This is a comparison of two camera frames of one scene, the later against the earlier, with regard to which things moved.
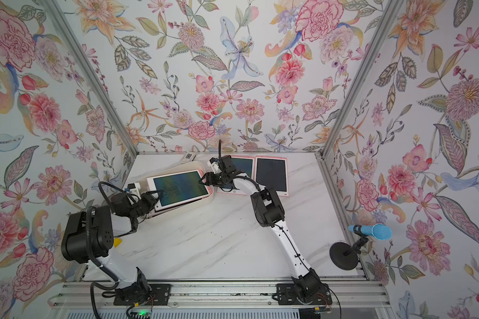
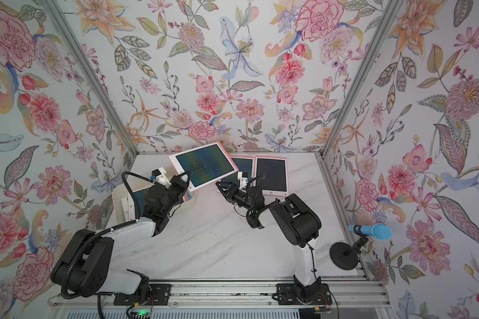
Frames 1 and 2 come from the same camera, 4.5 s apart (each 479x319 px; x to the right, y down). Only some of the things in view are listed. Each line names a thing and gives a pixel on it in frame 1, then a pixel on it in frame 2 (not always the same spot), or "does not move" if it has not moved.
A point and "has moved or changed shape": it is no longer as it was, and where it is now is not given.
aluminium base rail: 258,294 does not move
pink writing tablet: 272,172 does not move
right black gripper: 209,176 to 233,194
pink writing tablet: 243,163 does not move
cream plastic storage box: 193,166 has moved or changed shape
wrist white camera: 134,188 to 161,177
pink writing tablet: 177,189 has moved or changed shape
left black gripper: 149,201 to 177,183
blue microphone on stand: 345,256 does not move
